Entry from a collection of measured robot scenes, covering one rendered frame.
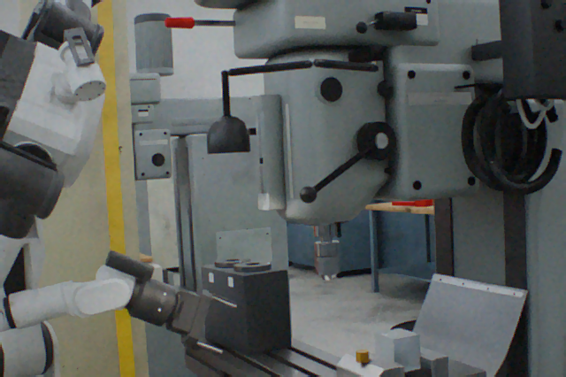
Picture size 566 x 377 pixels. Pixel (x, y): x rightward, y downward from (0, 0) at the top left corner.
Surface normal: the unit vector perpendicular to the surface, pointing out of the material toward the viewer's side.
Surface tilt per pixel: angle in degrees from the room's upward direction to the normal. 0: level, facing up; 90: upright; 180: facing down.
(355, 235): 90
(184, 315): 77
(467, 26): 90
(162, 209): 90
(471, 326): 62
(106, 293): 99
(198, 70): 90
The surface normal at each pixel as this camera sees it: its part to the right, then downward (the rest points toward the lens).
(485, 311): -0.82, -0.39
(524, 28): -0.90, 0.07
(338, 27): 0.44, 0.03
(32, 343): 0.66, -0.16
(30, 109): 0.54, -0.54
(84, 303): 0.26, 0.18
